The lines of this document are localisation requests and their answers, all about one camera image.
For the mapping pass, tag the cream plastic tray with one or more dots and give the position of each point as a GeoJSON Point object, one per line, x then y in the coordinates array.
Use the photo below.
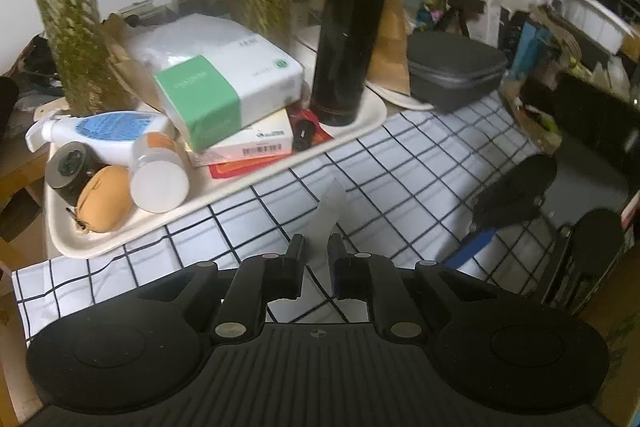
{"type": "Point", "coordinates": [125, 237]}

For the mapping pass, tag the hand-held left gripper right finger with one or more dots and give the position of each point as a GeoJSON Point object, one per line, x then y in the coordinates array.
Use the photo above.
{"type": "Point", "coordinates": [334, 267]}

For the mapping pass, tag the orange egg-shaped pouch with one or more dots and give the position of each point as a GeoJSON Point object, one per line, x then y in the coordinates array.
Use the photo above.
{"type": "Point", "coordinates": [105, 199]}

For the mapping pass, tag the small black object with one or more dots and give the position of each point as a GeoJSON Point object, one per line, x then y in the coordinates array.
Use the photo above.
{"type": "Point", "coordinates": [305, 132]}

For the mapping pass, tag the black white checked tablecloth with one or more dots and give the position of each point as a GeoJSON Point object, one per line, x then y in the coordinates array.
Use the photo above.
{"type": "Point", "coordinates": [400, 167]}

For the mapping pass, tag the black thermos bottle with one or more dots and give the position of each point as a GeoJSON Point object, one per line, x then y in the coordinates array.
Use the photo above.
{"type": "Point", "coordinates": [345, 47]}

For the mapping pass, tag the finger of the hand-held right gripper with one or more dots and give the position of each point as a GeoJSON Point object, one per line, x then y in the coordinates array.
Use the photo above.
{"type": "Point", "coordinates": [470, 248]}

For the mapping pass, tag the brown paper bag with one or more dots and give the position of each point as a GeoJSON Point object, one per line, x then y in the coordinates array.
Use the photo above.
{"type": "Point", "coordinates": [390, 52]}

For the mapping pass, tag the dark cylindrical container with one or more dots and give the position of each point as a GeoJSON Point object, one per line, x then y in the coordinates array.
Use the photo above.
{"type": "Point", "coordinates": [70, 167]}

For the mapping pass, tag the brown cardboard box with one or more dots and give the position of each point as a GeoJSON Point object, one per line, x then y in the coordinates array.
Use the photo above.
{"type": "Point", "coordinates": [620, 357]}

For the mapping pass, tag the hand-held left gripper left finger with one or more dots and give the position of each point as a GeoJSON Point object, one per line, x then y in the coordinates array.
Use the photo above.
{"type": "Point", "coordinates": [299, 259]}

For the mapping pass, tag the white jar orange label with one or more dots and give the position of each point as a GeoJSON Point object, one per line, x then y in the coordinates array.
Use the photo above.
{"type": "Point", "coordinates": [157, 184]}

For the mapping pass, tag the grey hard case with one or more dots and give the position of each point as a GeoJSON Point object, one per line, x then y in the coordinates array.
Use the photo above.
{"type": "Point", "coordinates": [450, 72]}

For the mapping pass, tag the white flat carton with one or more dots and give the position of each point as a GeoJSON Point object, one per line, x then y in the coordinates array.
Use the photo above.
{"type": "Point", "coordinates": [255, 142]}

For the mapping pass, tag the red flat packet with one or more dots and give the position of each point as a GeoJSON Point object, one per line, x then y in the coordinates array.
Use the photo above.
{"type": "Point", "coordinates": [235, 169]}

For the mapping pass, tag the white rectangular container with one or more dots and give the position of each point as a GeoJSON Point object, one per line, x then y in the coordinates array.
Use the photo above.
{"type": "Point", "coordinates": [595, 17]}

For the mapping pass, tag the white blue spray bottle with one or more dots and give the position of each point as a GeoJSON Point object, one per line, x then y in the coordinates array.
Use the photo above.
{"type": "Point", "coordinates": [110, 127]}

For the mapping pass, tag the green white tissue pack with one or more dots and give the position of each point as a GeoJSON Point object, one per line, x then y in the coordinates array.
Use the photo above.
{"type": "Point", "coordinates": [225, 82]}

